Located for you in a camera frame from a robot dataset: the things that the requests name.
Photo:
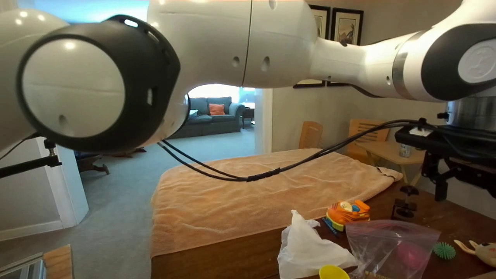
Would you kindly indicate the silver drink can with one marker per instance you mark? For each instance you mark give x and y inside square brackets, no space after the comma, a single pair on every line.
[406,154]

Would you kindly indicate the yellow plastic bowl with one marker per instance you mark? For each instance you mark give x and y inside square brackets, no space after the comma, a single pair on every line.
[333,274]

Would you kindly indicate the black clamp object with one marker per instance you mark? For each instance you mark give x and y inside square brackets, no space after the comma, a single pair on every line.
[404,210]

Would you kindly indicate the tall black framed print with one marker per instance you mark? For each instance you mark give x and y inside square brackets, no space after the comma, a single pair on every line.
[322,21]
[345,26]

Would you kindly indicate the clear plastic zip bag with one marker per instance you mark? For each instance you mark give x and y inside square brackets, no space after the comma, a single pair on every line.
[376,243]

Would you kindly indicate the tan terry towel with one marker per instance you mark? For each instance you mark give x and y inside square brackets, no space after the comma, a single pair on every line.
[257,207]

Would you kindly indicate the crumpled white tissue paper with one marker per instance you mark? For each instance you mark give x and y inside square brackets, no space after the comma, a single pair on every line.
[310,249]

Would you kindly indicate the grey sofa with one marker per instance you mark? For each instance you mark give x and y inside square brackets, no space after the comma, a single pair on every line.
[206,125]

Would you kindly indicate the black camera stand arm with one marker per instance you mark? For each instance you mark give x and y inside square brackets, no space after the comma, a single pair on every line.
[31,165]

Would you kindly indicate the plain wooden chair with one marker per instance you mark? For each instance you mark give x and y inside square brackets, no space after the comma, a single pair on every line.
[310,136]

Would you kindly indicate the green ridged round disc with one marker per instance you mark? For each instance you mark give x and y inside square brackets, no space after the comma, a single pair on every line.
[443,252]

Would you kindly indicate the magenta purple plastic bowl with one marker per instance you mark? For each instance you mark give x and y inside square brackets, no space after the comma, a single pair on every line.
[411,257]

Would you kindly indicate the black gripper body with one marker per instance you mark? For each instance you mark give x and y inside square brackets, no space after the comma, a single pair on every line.
[473,145]

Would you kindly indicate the slatted wooden chair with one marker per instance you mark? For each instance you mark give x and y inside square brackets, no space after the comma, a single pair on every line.
[380,137]

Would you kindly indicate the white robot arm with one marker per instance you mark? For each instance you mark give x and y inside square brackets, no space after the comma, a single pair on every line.
[206,41]

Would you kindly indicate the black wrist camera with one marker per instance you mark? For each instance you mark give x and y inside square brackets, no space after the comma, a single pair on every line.
[412,140]

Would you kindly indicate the blue crayon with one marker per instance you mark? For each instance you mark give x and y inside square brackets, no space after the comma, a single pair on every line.
[328,226]

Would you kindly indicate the wooden folding side table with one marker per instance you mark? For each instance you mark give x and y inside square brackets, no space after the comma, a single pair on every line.
[384,154]

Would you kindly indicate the orange cushion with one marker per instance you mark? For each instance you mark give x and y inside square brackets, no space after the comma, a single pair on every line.
[217,109]

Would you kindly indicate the green white box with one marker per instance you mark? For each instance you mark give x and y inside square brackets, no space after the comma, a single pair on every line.
[20,271]

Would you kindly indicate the orange tiger toy car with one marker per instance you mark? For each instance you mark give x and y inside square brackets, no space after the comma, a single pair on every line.
[350,213]

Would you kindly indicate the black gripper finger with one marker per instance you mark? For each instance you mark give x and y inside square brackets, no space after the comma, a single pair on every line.
[440,187]
[480,179]

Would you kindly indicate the blue cushioned footstool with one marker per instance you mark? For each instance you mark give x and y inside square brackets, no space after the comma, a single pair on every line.
[91,160]

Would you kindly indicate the light brown side stand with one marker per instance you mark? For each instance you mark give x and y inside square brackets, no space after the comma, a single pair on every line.
[57,264]

